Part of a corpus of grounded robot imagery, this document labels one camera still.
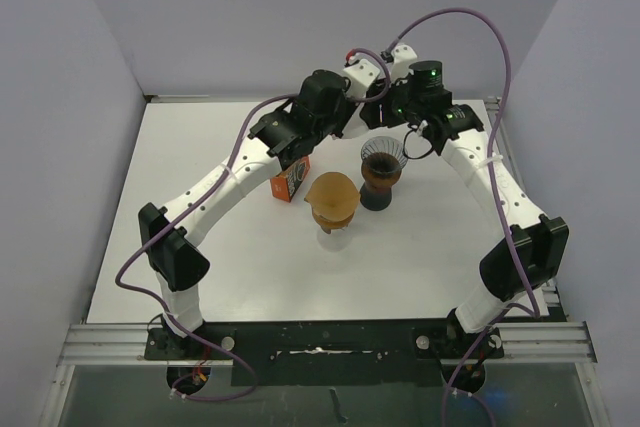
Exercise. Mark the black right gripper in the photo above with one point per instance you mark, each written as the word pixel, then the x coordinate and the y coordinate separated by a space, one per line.
pixel 371 111

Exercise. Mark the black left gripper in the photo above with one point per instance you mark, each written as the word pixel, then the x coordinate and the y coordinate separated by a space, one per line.
pixel 348 107

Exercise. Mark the grey swirled glass dripper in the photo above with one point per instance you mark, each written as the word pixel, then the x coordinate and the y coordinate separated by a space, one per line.
pixel 383 155

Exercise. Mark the orange coffee filter box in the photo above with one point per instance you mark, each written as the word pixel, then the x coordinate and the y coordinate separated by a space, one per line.
pixel 286 184

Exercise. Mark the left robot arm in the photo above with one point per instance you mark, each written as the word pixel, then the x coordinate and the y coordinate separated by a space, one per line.
pixel 265 147

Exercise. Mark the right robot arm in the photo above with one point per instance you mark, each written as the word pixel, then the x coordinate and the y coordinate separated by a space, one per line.
pixel 411 92

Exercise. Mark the clear glass carafe wooden collar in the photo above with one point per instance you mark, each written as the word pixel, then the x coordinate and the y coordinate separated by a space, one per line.
pixel 334 240

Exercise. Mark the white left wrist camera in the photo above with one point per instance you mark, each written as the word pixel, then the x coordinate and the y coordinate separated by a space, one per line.
pixel 363 75

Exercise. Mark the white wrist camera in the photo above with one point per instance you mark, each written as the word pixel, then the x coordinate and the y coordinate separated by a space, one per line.
pixel 363 75
pixel 400 58

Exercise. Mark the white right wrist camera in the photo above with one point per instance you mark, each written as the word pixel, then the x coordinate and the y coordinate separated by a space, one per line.
pixel 400 58

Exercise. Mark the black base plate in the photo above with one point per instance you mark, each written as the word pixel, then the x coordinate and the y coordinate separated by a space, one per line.
pixel 328 353

